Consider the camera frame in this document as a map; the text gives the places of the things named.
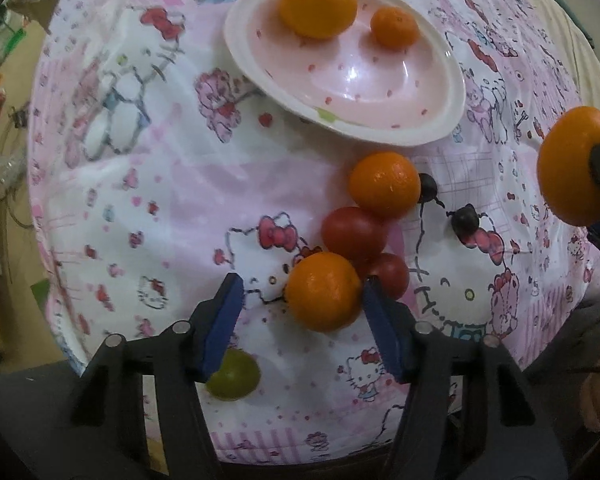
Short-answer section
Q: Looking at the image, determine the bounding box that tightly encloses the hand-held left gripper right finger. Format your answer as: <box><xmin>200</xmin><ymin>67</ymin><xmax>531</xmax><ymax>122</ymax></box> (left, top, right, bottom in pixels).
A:
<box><xmin>362</xmin><ymin>275</ymin><xmax>567</xmax><ymax>480</ymax></box>

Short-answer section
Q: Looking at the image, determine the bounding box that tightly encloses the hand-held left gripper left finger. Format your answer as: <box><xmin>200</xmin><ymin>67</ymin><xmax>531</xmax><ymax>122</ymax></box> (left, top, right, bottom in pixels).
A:
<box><xmin>71</xmin><ymin>272</ymin><xmax>245</xmax><ymax>477</ymax></box>

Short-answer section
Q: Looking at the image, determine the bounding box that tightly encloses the green grape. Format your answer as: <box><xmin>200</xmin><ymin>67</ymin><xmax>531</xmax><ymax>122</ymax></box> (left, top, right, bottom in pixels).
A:
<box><xmin>206</xmin><ymin>349</ymin><xmax>261</xmax><ymax>402</ymax></box>

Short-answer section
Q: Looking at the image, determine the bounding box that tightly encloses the glossy orange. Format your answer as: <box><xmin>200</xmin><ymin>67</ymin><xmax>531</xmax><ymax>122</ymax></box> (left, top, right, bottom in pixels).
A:
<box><xmin>349</xmin><ymin>151</ymin><xmax>422</xmax><ymax>220</ymax></box>

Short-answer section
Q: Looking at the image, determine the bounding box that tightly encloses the pink plate with white rim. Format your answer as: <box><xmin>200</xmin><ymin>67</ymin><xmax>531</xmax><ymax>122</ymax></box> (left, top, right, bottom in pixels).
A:
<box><xmin>223</xmin><ymin>0</ymin><xmax>467</xmax><ymax>147</ymax></box>

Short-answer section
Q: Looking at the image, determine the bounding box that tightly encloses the small red tomato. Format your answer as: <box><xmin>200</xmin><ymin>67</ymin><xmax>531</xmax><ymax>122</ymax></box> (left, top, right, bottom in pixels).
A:
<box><xmin>360</xmin><ymin>252</ymin><xmax>410</xmax><ymax>301</ymax></box>

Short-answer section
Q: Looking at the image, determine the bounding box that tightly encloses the large red tomato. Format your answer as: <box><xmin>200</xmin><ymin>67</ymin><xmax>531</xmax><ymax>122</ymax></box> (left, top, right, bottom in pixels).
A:
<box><xmin>321</xmin><ymin>206</ymin><xmax>390</xmax><ymax>264</ymax></box>

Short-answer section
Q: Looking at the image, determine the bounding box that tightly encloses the cream duvet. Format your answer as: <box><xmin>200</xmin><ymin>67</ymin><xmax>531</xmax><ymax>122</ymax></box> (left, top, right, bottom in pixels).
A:
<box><xmin>525</xmin><ymin>0</ymin><xmax>600</xmax><ymax>111</ymax></box>

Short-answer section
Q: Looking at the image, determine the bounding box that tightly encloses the dark grape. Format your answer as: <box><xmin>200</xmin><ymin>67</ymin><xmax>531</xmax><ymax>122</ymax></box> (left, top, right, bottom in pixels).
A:
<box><xmin>451</xmin><ymin>205</ymin><xmax>481</xmax><ymax>239</ymax></box>
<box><xmin>417</xmin><ymin>173</ymin><xmax>438</xmax><ymax>204</ymax></box>

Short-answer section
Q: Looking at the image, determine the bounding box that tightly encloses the pink cartoon cat printed blanket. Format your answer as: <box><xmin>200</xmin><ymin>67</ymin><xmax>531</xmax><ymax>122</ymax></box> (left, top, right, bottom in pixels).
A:
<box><xmin>27</xmin><ymin>0</ymin><xmax>600</xmax><ymax>466</ymax></box>

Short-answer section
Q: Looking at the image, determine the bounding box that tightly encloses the small orange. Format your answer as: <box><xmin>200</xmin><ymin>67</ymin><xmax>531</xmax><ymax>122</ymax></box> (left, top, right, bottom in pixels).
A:
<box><xmin>370</xmin><ymin>6</ymin><xmax>421</xmax><ymax>51</ymax></box>

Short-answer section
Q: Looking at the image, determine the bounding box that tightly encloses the large orange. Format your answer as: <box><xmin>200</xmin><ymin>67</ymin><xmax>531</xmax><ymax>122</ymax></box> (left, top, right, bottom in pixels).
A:
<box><xmin>279</xmin><ymin>0</ymin><xmax>358</xmax><ymax>41</ymax></box>

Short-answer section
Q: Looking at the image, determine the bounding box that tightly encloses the small green object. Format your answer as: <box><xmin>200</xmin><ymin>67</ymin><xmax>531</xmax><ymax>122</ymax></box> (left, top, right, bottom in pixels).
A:
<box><xmin>2</xmin><ymin>30</ymin><xmax>28</xmax><ymax>53</ymax></box>

